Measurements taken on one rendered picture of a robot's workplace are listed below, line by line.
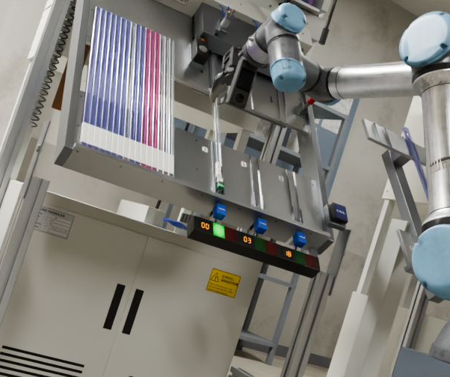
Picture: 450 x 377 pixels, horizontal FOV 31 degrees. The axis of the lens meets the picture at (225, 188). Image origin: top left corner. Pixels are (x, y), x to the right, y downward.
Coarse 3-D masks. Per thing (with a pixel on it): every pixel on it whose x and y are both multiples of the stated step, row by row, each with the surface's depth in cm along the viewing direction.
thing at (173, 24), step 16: (96, 0) 209; (112, 0) 212; (128, 0) 216; (144, 0) 220; (128, 16) 211; (144, 16) 215; (160, 16) 219; (176, 16) 223; (160, 32) 215; (176, 32) 219; (176, 48) 214; (176, 64) 210; (208, 64) 217; (176, 80) 206; (192, 80) 209; (208, 80) 213; (256, 80) 225; (208, 96) 216; (256, 96) 220; (272, 96) 224; (288, 96) 228; (256, 112) 216; (272, 112) 219; (288, 112) 223; (304, 128) 223
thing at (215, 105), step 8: (216, 64) 217; (216, 72) 215; (216, 104) 206; (216, 112) 204; (216, 120) 202; (216, 128) 200; (216, 136) 198; (216, 144) 196; (216, 152) 194; (216, 160) 193; (216, 184) 188
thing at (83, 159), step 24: (72, 168) 174; (96, 168) 174; (120, 168) 175; (144, 168) 176; (144, 192) 181; (168, 192) 181; (192, 192) 181; (240, 216) 188; (264, 216) 189; (312, 240) 196
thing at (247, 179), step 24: (192, 144) 193; (192, 168) 188; (240, 168) 197; (264, 168) 202; (216, 192) 187; (240, 192) 191; (264, 192) 196; (288, 192) 201; (312, 192) 206; (288, 216) 195; (312, 216) 200
